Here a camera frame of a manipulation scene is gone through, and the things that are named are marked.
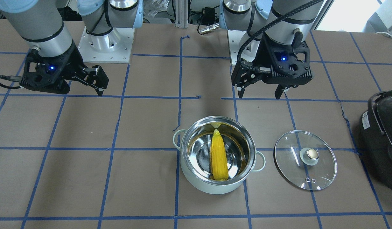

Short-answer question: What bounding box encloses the aluminium frame post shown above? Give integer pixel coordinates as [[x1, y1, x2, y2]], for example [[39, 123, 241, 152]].
[[172, 0, 190, 30]]

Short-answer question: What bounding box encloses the black rice cooker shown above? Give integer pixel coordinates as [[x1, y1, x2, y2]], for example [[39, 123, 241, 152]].
[[360, 90, 392, 190]]

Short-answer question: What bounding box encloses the glass pot lid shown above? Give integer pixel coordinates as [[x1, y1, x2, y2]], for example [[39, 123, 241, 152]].
[[273, 130, 337, 191]]

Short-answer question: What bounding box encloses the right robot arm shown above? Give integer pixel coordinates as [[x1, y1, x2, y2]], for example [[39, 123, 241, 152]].
[[0, 0, 144, 97]]

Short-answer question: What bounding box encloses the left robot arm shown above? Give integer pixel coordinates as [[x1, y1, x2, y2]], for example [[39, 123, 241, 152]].
[[219, 0, 323, 99]]

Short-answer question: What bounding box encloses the yellow corn cob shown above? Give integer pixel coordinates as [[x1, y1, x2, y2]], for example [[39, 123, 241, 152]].
[[210, 129, 228, 181]]

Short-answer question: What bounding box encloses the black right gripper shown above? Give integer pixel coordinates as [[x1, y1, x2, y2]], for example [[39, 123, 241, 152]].
[[19, 42, 109, 97]]

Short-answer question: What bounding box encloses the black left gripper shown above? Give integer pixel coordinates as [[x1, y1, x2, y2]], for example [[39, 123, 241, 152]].
[[231, 33, 313, 100]]

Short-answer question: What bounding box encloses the pale green electric pot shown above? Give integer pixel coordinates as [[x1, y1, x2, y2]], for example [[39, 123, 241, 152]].
[[172, 116, 266, 194]]

